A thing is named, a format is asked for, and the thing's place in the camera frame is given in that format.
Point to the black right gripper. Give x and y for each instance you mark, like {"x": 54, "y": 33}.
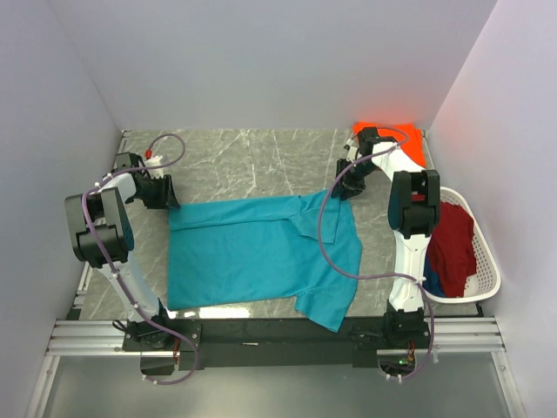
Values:
{"x": 352, "y": 187}

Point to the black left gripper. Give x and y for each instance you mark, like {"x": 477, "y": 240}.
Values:
{"x": 167, "y": 198}

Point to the teal polo shirt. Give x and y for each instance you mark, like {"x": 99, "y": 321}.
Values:
{"x": 243, "y": 250}

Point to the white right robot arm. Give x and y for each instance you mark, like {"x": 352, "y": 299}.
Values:
{"x": 413, "y": 212}

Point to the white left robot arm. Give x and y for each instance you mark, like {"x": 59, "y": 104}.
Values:
{"x": 101, "y": 235}

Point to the folded orange t shirt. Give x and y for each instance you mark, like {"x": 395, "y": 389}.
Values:
{"x": 412, "y": 147}

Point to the dark red shirt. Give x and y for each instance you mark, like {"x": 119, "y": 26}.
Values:
{"x": 450, "y": 250}

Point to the blue shirt in basket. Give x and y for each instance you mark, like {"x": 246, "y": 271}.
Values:
{"x": 432, "y": 283}

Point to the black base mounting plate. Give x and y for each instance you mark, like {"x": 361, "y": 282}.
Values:
{"x": 279, "y": 342}

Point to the white laundry basket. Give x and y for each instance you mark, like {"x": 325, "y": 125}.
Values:
{"x": 487, "y": 281}

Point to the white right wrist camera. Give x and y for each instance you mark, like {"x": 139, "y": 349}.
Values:
{"x": 352, "y": 148}

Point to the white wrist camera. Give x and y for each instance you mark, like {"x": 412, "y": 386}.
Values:
{"x": 155, "y": 164}
{"x": 352, "y": 148}

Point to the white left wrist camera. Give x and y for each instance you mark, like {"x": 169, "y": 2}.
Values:
{"x": 155, "y": 164}

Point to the aluminium frame rail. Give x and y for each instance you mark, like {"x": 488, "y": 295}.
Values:
{"x": 99, "y": 338}

